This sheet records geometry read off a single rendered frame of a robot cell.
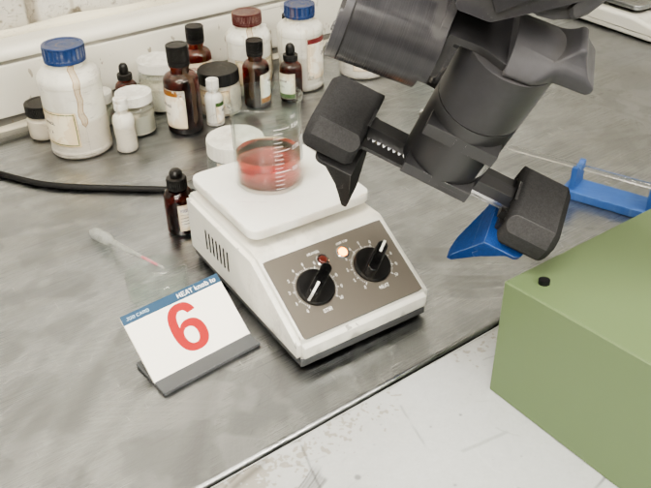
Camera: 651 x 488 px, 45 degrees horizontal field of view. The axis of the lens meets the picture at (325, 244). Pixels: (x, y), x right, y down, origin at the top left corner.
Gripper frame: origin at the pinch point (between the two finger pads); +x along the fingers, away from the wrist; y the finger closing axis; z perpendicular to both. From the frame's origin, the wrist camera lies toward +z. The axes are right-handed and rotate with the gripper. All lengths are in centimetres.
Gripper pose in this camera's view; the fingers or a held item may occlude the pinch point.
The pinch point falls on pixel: (413, 204)
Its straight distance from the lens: 58.9
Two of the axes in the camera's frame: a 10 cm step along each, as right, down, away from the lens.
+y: -9.0, -4.5, -0.1
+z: 3.7, -7.5, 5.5
